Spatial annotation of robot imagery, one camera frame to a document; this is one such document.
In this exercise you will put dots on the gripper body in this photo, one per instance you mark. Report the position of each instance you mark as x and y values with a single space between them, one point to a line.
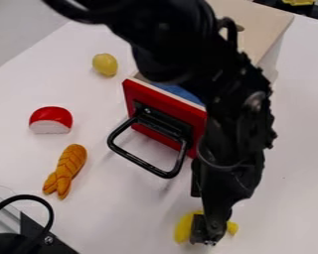
226 185

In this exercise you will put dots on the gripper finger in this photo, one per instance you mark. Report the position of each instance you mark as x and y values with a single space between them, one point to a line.
218 228
199 229

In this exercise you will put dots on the yellow toy banana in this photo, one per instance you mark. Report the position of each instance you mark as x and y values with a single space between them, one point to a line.
183 227

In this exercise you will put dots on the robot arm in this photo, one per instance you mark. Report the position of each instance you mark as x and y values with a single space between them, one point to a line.
183 39

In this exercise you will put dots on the orange toy fried shrimp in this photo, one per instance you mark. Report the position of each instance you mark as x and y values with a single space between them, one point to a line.
68 165

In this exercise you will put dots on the black metal base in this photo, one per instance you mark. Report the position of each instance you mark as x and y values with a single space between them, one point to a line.
37 239

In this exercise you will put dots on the yellow toy lemon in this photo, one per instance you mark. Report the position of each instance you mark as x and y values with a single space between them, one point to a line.
105 64

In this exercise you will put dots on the red and white toy cheese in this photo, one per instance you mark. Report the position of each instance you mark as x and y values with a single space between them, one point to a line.
51 119

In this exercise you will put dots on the yellow toy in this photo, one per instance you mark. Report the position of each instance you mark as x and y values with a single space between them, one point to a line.
298 2

